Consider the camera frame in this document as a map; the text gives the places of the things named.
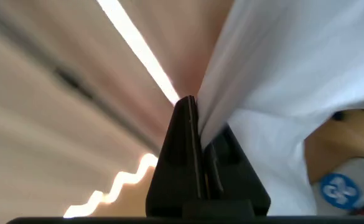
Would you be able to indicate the beige curtain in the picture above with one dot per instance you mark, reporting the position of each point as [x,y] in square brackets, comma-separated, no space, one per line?
[29,140]

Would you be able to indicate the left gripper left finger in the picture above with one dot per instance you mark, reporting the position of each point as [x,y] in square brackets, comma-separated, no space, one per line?
[175,168]

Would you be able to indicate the pale grey shorts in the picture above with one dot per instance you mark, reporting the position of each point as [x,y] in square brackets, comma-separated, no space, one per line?
[278,62]

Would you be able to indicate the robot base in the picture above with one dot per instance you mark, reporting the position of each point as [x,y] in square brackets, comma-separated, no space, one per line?
[340,189]

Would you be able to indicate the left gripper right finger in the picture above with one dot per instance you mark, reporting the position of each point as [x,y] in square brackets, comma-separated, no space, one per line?
[237,180]

